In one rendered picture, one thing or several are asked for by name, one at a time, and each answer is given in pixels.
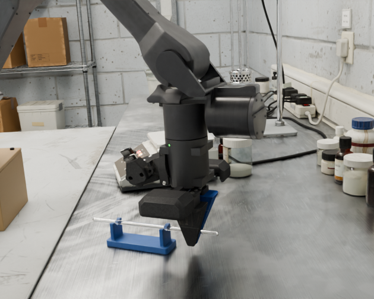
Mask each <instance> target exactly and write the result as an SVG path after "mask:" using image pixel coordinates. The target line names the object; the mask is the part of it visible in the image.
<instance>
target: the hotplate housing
mask: <svg viewBox="0 0 374 299"><path fill-rule="evenodd" d="M142 144H143V145H144V146H145V148H146V149H147V151H148V152H149V153H150V155H151V154H155V153H157V150H158V149H159V148H156V147H155V146H154V145H153V143H152V142H151V141H150V140H149V141H145V142H143V143H142ZM208 155H209V159H218V149H217V148H216V147H215V146H213V147H212V148H211V149H210V150H208ZM113 170H114V172H115V175H116V178H117V180H118V183H119V186H120V187H121V191H122V192H123V191H129V190H138V189H147V188H152V187H162V186H171V185H161V184H160V180H158V181H155V182H151V183H147V184H145V185H143V186H142V187H139V188H137V187H136V185H132V184H130V183H129V181H127V180H126V178H125V177H126V175H124V176H123V177H121V178H120V175H119V173H118V170H117V168H116V166H115V164H114V165H113ZM211 180H218V177H213V178H212V179H211Z"/></svg>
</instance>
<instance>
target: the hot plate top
mask: <svg viewBox="0 0 374 299"><path fill-rule="evenodd" d="M147 137H148V138H149V140H150V141H151V142H152V143H153V145H154V146H155V147H156V148H160V146H162V145H163V144H165V136H164V131H159V132H150V133H148V134H147ZM208 140H213V142H214V141H215V139H214V137H212V136H211V135H210V134H208Z"/></svg>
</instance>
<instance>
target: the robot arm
mask: <svg viewBox="0 0 374 299"><path fill-rule="evenodd" d="M44 1H45V0H0V71H1V69H2V68H3V66H4V64H5V62H6V60H7V59H8V57H9V54H10V53H11V51H12V49H13V47H14V45H15V43H16V42H17V40H18V38H19V36H20V34H21V32H22V30H23V28H24V26H25V25H26V23H27V21H28V19H29V17H30V16H31V13H32V12H33V10H34V9H35V7H37V6H38V5H40V4H41V3H42V2H44ZM100 1H101V2H102V3H103V4H104V6H105V7H106V8H107V9H108V10H109V11H110V12H111V13H112V14H113V15H114V16H115V17H116V18H117V19H118V21H119V22H120V23H121V24H122V25H123V26H124V27H125V28H126V29H127V30H128V31H129V32H130V33H131V35H132V36H133V37H134V39H135V40H136V41H137V43H138V45H139V47H140V51H141V54H142V58H143V60H144V61H145V63H146V64H147V66H148V67H149V69H150V70H151V72H152V73H153V75H154V76H155V78H156V79H157V80H158V82H160V83H161V84H159V85H158V86H157V88H156V89H155V91H154V92H153V93H152V94H151V95H150V96H149V97H148V98H147V102H149V103H153V104H155V103H160V104H163V119H164V136H165V144H163V145H162V146H160V149H158V150H157V153H155V154H151V155H148V156H146V157H143V158H141V157H138V158H137V159H135V160H131V161H129V162H127V163H126V169H125V170H126V177H125V178H126V180H127V181H129V183H130V184H132V185H136V187H137V188H139V187H142V186H143V185H145V184H147V183H151V182H155V181H158V180H160V184H161V185H171V187H172V188H171V189H170V190H166V189H153V190H152V191H150V192H149V193H148V194H146V195H145V196H144V197H143V198H142V199H141V200H140V201H139V202H138V206H139V213H140V215H141V216H142V217H149V218H160V219H166V220H177V222H178V224H179V226H180V229H181V232H182V234H183V236H184V239H185V241H186V244H187V245H188V246H192V247H194V246H195V245H196V244H197V242H198V240H199V237H200V234H199V231H200V230H202V229H203V228H204V225H205V222H206V220H207V218H208V215H209V213H210V211H211V208H212V205H213V203H214V201H215V198H216V196H217V195H218V191H217V190H209V187H208V185H206V183H207V182H209V181H210V180H211V179H212V178H213V177H220V180H221V182H224V181H225V180H226V179H227V178H228V177H229V176H230V165H229V164H228V163H227V162H226V161H225V160H218V159H209V155H208V150H210V149H211V148H212V147H213V140H208V133H213V135H214V136H215V137H216V138H236V139H261V138H262V137H263V134H264V131H265V126H266V121H267V108H266V107H265V104H264V99H263V96H262V95H261V93H260V85H259V84H246V85H227V82H226V81H225V80H224V78H223V77H222V76H221V74H220V73H219V72H218V70H217V69H216V68H215V66H214V65H213V64H212V62H211V61H210V53H209V50H208V48H207V47H206V45H205V44H204V43H203V42H202V41H200V40H199V39H197V38H196V37H195V36H194V35H192V34H191V33H190V32H188V31H187V30H185V29H184V28H182V27H180V26H179V25H177V24H175V23H173V22H171V21H169V20H168V19H167V18H165V17H164V16H162V15H161V14H160V13H159V11H158V10H157V9H156V8H155V7H154V6H153V5H152V4H151V3H150V1H149V0H100ZM198 80H201V82H199V81H198ZM171 87H176V88H177V89H172V88H171ZM1 98H3V94H2V93H1V92H0V100H1Z"/></svg>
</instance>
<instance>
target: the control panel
mask: <svg viewBox="0 0 374 299"><path fill-rule="evenodd" d="M133 150H135V151H136V154H135V155H136V156H137V157H141V158H143V157H146V156H148V155H150V153H149V152H148V151H147V149H146V148H145V146H144V145H143V144H140V145H139V146H137V147H136V148H134V149H133ZM138 151H140V152H139V153H137V152H138ZM140 153H142V154H141V155H139V154H140ZM123 158H124V156H123V157H121V158H120V159H118V160H117V161H115V166H116V168H117V170H118V173H119V175H120V178H121V177H123V176H124V175H126V170H125V169H126V162H125V161H124V160H123Z"/></svg>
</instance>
